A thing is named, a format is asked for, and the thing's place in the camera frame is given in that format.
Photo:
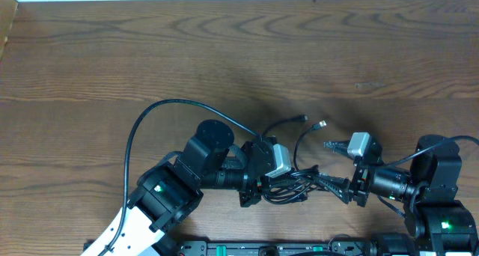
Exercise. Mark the cardboard panel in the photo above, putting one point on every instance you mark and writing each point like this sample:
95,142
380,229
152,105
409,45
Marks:
8,11

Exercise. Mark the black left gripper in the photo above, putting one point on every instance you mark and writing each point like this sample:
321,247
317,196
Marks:
251,176

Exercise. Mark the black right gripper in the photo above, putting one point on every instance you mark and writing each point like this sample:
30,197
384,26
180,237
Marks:
359,180

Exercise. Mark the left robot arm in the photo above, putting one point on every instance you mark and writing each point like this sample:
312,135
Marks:
170,191

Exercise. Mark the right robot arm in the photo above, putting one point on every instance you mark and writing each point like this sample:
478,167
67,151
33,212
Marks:
426,185

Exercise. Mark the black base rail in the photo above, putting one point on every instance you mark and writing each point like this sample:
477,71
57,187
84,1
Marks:
342,244

